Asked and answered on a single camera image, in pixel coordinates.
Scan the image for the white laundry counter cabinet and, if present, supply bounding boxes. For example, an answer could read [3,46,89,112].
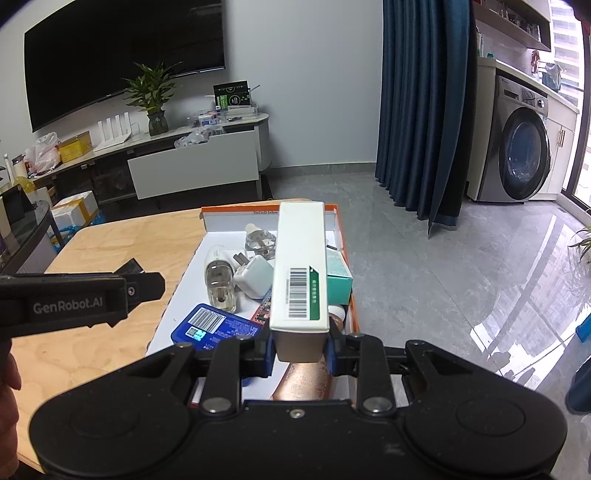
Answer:
[545,74,583,199]

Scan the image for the person's left hand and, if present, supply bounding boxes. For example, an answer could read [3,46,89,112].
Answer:
[0,353,22,480]

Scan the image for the red black card box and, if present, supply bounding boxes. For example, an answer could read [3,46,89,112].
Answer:
[253,293,273,324]

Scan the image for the white cube charger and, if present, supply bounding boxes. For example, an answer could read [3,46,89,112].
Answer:
[231,251,274,301]

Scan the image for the white router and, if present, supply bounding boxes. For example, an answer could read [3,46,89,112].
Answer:
[93,117,132,152]

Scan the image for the blue bottle pack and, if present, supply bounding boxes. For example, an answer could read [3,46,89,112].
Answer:
[48,222,93,245]

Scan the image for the white adapter box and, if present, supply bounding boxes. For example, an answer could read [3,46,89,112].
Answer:
[269,200,331,363]

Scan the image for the blue plastic box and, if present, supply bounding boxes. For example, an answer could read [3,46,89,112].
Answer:
[171,303,271,354]

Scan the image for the black stand panel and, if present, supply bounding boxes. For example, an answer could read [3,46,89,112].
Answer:
[0,189,26,222]

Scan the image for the orange cardboard box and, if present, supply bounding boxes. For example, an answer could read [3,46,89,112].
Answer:
[145,203,361,409]

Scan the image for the rose gold bottle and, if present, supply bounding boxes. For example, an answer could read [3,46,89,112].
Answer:
[270,305,354,402]

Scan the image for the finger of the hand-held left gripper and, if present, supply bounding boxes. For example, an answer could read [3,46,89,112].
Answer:
[124,271,166,309]

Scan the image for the dark blue curtain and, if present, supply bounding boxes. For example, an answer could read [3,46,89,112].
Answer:
[374,0,478,238]

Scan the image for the black wall television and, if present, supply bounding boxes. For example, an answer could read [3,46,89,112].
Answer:
[23,0,227,134]

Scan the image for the potted plant in glass vase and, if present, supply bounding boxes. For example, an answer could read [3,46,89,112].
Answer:
[122,62,178,137]

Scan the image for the white red plastic bag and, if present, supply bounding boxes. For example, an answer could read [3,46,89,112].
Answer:
[24,132,62,175]

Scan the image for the green black display box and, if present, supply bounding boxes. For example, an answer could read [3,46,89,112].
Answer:
[213,80,252,112]

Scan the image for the white yellow cardboard box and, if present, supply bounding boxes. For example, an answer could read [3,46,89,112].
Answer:
[51,191,100,229]

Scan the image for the blue object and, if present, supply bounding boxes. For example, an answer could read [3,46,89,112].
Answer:
[566,314,591,416]

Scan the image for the crumpled clear plastic bags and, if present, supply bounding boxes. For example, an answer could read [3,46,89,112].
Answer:
[174,128,227,148]

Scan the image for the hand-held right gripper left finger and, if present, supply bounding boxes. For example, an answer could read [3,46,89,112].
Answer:
[127,327,274,415]

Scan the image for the clear glass refill bottle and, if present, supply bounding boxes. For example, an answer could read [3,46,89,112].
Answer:
[243,223,278,254]

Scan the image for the small green floor plant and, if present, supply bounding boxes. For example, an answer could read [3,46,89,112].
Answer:
[568,226,591,264]

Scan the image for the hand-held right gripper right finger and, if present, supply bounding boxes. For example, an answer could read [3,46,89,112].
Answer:
[324,318,467,415]

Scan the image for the mint green box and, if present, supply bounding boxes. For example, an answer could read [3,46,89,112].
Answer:
[325,251,354,306]

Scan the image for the silver washing machine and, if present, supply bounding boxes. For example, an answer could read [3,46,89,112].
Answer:
[466,58,552,204]

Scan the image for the black glass side table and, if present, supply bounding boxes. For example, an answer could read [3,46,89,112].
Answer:
[0,200,61,273]

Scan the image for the clear plastic organiser boxes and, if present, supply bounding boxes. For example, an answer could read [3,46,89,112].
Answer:
[194,105,257,127]

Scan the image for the wall shelf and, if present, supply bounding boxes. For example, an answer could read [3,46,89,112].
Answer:
[475,0,552,51]

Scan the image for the white TV cabinet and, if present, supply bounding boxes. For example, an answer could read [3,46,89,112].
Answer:
[32,112,271,204]

